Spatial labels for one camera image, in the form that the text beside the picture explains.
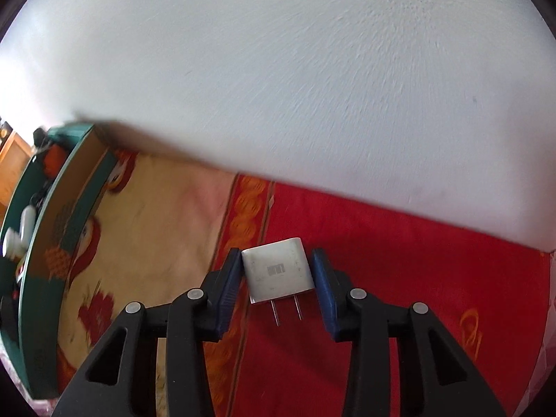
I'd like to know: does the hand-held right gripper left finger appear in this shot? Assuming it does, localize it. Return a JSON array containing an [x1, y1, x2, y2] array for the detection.
[[51, 247, 243, 417]]

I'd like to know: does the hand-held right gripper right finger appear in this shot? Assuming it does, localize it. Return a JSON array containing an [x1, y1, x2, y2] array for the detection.
[[310, 247, 507, 417]]

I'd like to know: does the white wall charger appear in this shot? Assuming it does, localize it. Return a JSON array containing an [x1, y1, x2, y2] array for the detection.
[[241, 237, 316, 327]]

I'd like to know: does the teal cardboard box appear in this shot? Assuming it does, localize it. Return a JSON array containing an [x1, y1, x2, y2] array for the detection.
[[0, 122, 120, 399]]

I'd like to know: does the white earbuds case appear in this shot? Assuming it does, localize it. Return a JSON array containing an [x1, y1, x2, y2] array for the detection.
[[19, 206, 38, 244]]

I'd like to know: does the white pill bottle orange label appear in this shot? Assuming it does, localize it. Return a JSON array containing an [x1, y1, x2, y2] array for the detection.
[[3, 228, 27, 268]]

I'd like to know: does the red floral blanket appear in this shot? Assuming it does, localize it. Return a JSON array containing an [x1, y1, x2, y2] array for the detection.
[[32, 148, 556, 417]]

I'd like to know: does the dark key bunch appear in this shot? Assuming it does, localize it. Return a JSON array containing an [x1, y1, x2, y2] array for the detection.
[[30, 180, 55, 207]]

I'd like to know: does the wooden shelf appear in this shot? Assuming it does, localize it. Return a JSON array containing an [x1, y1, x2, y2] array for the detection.
[[0, 117, 33, 209]]

